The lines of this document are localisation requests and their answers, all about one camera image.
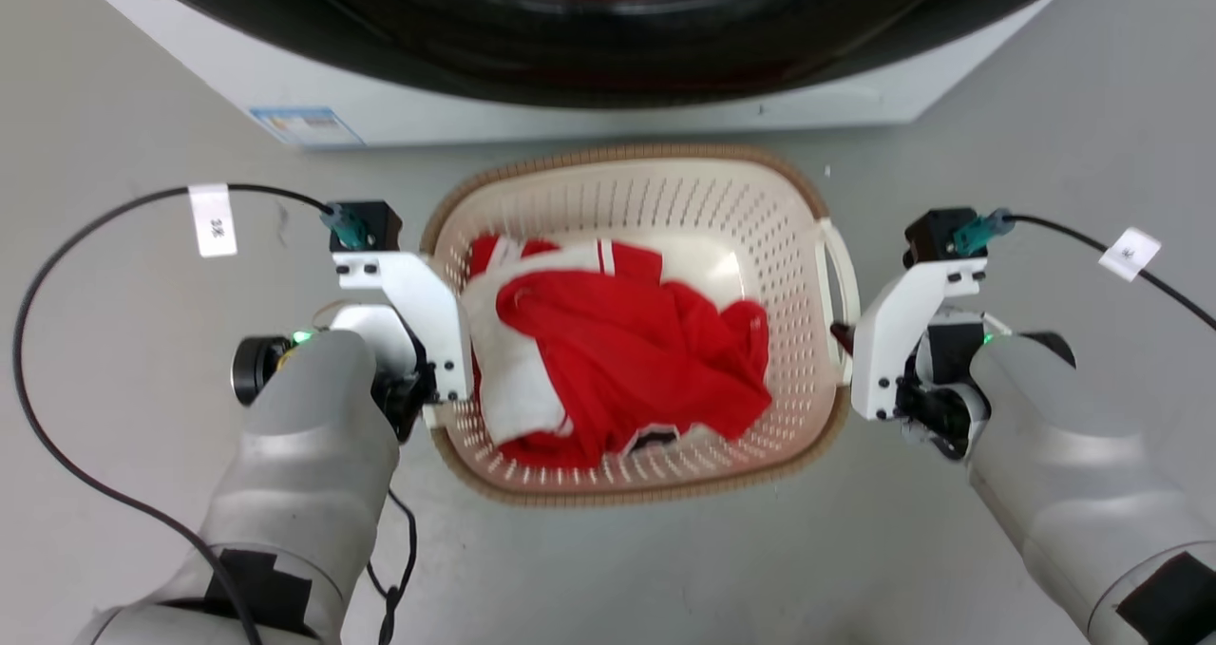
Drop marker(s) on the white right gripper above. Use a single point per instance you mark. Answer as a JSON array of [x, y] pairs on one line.
[[888, 350]]

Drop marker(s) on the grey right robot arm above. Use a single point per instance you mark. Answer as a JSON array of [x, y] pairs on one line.
[[1073, 474]]

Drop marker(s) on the white washing machine body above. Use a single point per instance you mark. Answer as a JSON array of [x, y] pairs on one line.
[[456, 118]]

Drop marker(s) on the beige plastic laundry basket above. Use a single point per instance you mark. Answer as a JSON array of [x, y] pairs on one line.
[[760, 218]]

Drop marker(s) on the blue white energy label sticker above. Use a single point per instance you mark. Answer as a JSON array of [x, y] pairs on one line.
[[306, 125]]

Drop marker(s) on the black tape patch left arm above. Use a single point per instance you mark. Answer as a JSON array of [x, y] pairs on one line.
[[266, 590]]

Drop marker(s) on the white garment with red stripes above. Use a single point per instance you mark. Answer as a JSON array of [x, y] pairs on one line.
[[513, 379]]

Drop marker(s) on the black round washing machine door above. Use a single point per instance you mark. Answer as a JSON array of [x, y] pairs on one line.
[[608, 47]]

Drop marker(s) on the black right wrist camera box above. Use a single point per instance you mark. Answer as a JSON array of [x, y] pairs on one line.
[[933, 235]]

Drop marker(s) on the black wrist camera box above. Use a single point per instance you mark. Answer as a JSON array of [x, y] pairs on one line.
[[378, 224], [933, 235]]

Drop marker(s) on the black tape patch right arm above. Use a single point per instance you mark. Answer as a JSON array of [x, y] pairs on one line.
[[1173, 599]]

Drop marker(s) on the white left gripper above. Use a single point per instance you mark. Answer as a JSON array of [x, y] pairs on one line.
[[432, 327]]

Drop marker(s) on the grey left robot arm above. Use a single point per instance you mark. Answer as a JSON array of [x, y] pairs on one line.
[[304, 474]]

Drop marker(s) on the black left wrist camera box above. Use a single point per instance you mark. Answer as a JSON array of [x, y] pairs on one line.
[[378, 224]]

